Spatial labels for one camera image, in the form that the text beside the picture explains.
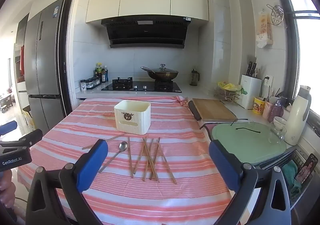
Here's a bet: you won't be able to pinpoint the teal cloth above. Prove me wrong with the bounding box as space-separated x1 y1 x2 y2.
281 160 303 198

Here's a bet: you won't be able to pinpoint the hanging wire steamer rack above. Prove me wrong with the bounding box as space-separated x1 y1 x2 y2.
266 4 288 28

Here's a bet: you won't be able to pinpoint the grey refrigerator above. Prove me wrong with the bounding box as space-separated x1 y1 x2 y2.
24 0 65 136

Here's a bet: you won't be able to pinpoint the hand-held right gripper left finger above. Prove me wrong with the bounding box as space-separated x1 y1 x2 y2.
26 139 108 225

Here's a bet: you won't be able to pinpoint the glass wok lid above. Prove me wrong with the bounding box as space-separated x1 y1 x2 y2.
148 64 178 74

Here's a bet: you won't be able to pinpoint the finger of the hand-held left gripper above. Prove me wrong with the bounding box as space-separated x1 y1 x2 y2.
0 129 43 154
0 120 18 137

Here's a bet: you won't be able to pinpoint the pink pot holder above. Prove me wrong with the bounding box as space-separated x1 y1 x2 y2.
200 121 218 141

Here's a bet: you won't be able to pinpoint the green glass board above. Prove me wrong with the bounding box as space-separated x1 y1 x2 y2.
211 121 288 166

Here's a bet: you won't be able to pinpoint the cream ribbed utensil holder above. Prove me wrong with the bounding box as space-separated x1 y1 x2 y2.
114 100 151 136

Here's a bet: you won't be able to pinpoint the pink striped tablecloth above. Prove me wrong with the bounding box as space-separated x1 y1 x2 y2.
17 95 232 225

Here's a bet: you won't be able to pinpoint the red hanging cloth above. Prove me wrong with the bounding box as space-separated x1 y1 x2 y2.
19 45 25 76

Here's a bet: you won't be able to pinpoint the rack of spice jars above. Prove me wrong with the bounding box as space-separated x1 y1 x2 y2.
80 76 102 91

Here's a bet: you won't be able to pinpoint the black door frame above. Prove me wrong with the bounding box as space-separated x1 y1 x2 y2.
59 0 83 118

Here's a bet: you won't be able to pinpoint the black wire dish rack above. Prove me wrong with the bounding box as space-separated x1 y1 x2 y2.
260 149 320 215

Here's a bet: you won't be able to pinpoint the hanging printed package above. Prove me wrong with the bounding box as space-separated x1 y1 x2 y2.
255 10 274 49

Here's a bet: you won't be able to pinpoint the yellow plastic bag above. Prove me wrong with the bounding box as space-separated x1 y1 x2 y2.
217 81 242 92

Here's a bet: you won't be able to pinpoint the dark glass jug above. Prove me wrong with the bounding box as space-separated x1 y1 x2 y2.
190 67 200 86

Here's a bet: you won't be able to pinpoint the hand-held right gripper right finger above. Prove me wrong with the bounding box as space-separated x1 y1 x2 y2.
209 139 292 225

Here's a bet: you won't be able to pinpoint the pink cup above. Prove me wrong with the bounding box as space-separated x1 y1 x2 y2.
262 100 275 123

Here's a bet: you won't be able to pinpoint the smartphone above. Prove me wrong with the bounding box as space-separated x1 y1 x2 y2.
295 153 318 185

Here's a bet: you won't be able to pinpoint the yellow printed mug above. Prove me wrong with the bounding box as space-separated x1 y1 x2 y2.
253 97 266 115

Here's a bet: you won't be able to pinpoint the group of wooden chopsticks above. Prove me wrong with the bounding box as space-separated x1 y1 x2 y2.
82 133 177 185

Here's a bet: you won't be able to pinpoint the black gas cooktop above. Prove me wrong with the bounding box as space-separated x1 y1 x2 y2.
101 77 182 92

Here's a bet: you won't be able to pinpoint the black padded bar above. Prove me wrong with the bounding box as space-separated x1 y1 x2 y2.
188 100 202 121

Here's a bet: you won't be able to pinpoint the wooden cutting board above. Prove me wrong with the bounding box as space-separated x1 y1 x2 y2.
192 98 238 122

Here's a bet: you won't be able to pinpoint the white thermos jug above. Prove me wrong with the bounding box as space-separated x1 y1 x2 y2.
284 85 312 146

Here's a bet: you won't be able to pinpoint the purple bottle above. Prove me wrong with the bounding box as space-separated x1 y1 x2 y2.
271 99 284 122

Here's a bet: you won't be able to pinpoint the long metal spoon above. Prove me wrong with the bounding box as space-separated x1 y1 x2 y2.
98 141 128 173

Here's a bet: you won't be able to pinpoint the person's left hand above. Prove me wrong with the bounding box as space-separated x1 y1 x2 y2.
0 170 16 207

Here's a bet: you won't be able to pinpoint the black range hood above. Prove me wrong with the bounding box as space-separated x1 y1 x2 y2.
101 15 192 49

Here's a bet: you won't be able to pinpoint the black window frame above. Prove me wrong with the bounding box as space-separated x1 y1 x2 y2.
275 0 320 138

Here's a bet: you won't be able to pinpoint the dark wok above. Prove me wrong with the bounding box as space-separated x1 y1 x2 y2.
141 66 179 82

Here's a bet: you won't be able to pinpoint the black handled knives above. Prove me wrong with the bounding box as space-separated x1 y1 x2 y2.
246 56 258 77

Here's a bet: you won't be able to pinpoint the cardboard carton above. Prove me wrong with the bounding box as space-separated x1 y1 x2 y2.
22 109 35 131

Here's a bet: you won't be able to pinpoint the white knife block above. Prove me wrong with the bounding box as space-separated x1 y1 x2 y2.
239 74 262 110

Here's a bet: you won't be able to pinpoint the wire basket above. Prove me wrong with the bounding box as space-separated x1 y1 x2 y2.
214 88 242 104

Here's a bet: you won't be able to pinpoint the clear glass cup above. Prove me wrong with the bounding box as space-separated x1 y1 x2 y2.
269 123 287 144

